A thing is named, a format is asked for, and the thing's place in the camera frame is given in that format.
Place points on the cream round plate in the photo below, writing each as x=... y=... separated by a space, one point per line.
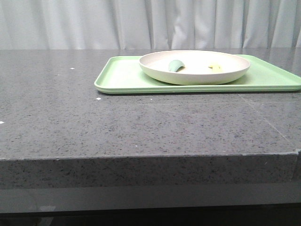
x=196 y=70

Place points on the yellow plastic fork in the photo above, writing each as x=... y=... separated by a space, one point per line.
x=215 y=68

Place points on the light green plastic tray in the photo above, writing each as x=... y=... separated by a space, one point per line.
x=123 y=75

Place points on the green food piece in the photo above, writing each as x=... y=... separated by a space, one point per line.
x=175 y=65

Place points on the grey pleated curtain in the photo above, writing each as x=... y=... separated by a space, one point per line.
x=149 y=24

